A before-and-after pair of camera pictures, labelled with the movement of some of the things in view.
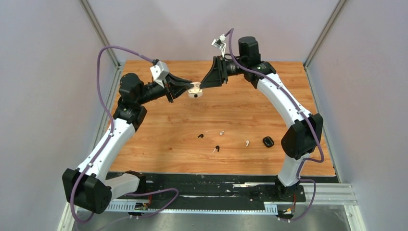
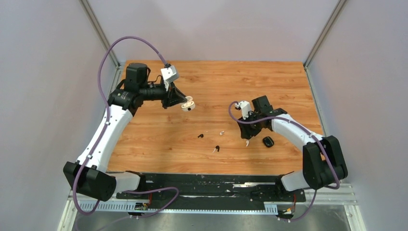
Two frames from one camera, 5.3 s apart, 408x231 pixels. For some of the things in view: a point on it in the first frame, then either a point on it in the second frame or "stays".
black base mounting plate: [218, 191] stays
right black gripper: [217, 75] to [246, 133]
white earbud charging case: [196, 92] to [190, 106]
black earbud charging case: [268, 141] stays
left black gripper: [173, 82] to [171, 96]
